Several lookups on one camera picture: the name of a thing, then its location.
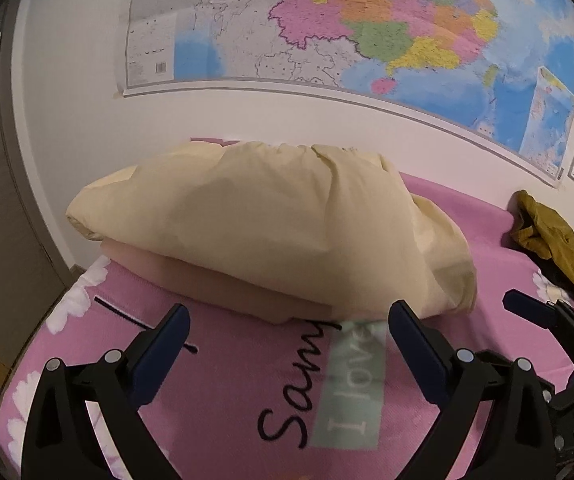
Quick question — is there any cream jacket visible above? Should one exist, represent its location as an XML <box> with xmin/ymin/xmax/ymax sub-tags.
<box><xmin>65</xmin><ymin>141</ymin><xmax>478</xmax><ymax>323</ymax></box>

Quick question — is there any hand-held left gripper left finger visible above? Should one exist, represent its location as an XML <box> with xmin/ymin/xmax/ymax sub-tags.
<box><xmin>22</xmin><ymin>304</ymin><xmax>191</xmax><ymax>480</ymax></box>

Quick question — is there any folded peach garment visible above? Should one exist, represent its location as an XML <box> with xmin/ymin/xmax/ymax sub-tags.
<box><xmin>98</xmin><ymin>240</ymin><xmax>338</xmax><ymax>325</ymax></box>

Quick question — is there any colourful wall map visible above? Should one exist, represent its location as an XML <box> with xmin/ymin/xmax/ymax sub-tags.
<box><xmin>117</xmin><ymin>0</ymin><xmax>574</xmax><ymax>188</ymax></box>

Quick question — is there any brown wooden door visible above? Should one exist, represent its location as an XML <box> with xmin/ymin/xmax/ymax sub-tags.
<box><xmin>0</xmin><ymin>0</ymin><xmax>70</xmax><ymax>396</ymax></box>

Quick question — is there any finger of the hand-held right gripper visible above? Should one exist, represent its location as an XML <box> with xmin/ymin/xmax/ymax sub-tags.
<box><xmin>502</xmin><ymin>290</ymin><xmax>568</xmax><ymax>331</ymax></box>

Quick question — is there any olive brown garment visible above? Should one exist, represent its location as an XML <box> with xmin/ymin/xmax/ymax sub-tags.
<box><xmin>510</xmin><ymin>190</ymin><xmax>574</xmax><ymax>333</ymax></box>

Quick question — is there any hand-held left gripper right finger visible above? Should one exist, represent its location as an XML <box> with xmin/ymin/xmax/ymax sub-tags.
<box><xmin>388</xmin><ymin>300</ymin><xmax>565</xmax><ymax>480</ymax></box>

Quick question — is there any pink daisy print blanket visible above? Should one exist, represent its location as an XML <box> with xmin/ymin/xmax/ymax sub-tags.
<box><xmin>0</xmin><ymin>137</ymin><xmax>574</xmax><ymax>480</ymax></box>

